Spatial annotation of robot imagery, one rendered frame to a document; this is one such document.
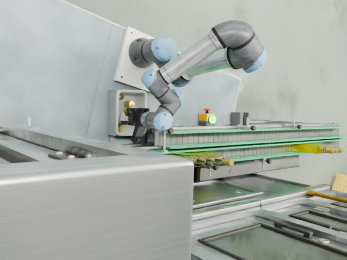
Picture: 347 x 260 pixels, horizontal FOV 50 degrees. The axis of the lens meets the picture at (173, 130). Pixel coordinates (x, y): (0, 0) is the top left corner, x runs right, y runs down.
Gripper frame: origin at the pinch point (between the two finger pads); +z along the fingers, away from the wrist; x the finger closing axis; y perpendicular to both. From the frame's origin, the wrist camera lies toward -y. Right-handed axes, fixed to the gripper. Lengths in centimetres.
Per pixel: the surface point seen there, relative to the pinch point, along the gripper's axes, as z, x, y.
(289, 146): -7, -127, -23
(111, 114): 2.0, 5.9, 3.8
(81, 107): 5.4, 19.5, 7.5
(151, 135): -5.7, -12.3, -7.3
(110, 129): 2.8, 6.2, -3.5
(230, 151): -7, -68, -20
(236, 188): -37, -41, -32
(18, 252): -133, 85, 3
